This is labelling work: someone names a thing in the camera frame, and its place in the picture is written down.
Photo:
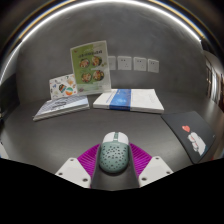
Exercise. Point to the curved ceiling light strip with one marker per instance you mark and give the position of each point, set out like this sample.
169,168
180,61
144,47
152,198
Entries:
100,2

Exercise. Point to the white and blue book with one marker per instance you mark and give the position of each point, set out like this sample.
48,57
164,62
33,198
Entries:
133,100

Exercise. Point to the white wall socket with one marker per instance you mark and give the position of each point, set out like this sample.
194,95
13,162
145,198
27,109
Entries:
124,63
153,65
112,62
140,64

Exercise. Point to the black mouse pad heart print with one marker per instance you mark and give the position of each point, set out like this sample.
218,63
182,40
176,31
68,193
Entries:
186,133

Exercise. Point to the green food menu card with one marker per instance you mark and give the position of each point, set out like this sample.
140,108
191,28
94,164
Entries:
90,68

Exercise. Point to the small colourful sticker card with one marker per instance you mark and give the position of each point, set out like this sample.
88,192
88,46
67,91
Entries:
62,87

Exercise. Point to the green perforated computer mouse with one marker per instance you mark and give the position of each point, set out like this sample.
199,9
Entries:
114,152

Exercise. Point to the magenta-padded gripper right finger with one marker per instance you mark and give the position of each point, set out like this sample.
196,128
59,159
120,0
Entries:
154,169

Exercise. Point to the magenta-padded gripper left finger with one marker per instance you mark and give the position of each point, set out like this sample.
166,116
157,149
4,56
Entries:
74,170

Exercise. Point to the grey cover book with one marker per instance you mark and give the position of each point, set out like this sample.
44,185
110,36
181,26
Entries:
61,106

